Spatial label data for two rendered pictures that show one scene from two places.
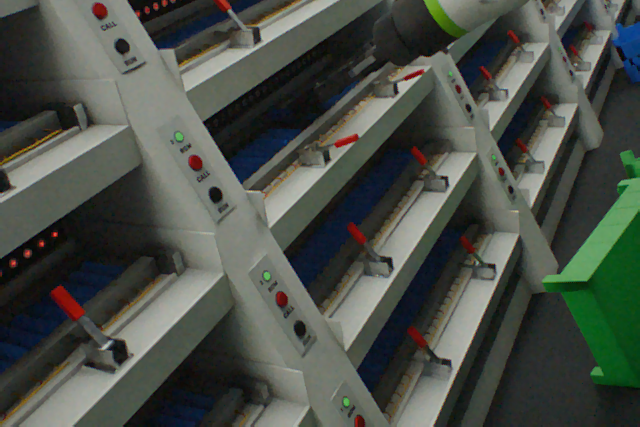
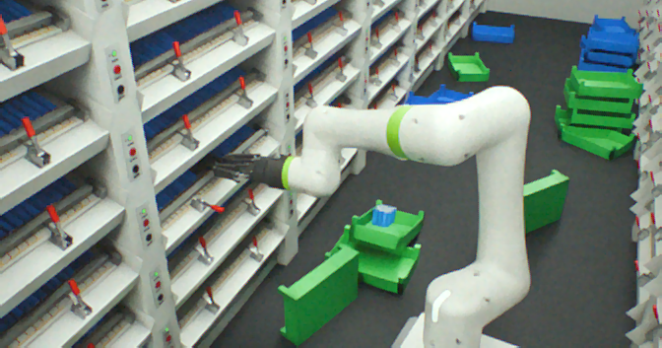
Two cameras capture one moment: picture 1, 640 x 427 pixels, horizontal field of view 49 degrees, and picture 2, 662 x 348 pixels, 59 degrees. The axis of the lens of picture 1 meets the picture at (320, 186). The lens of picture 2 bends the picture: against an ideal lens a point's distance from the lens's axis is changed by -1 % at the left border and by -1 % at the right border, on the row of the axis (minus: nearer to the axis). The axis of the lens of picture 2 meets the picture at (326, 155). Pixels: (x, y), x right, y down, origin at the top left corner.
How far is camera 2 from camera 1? 85 cm
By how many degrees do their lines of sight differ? 22
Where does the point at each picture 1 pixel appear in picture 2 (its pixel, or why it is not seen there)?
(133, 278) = (98, 265)
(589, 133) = (356, 166)
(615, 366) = (292, 333)
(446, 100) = not seen: hidden behind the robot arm
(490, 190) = (281, 210)
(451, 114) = not seen: hidden behind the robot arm
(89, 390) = (72, 325)
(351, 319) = (182, 287)
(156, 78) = (144, 181)
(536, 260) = (287, 249)
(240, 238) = (151, 256)
